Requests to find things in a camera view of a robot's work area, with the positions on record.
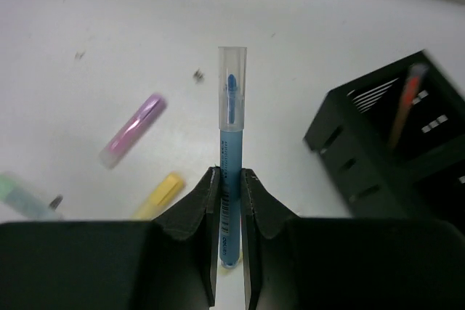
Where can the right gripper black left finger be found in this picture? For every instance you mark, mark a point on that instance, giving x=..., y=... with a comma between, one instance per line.
x=167, y=263

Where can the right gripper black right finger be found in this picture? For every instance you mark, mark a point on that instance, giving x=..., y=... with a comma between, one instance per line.
x=294, y=262

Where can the yellow highlighter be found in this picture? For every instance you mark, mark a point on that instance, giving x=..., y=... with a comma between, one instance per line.
x=160, y=197

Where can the purple pink highlighter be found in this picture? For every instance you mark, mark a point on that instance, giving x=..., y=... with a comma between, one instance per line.
x=131, y=132

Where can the green highlighter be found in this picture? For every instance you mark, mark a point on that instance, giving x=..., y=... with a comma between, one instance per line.
x=24, y=202

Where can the blue pen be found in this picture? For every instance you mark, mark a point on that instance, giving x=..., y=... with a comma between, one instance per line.
x=232, y=87

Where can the orange red pen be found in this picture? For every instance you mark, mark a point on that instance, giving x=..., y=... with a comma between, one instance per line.
x=413, y=82

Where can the black two-compartment organizer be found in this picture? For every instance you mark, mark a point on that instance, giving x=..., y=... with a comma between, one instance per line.
x=423, y=177

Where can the black handled scissors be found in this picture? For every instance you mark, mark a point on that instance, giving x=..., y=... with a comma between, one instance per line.
x=54, y=204

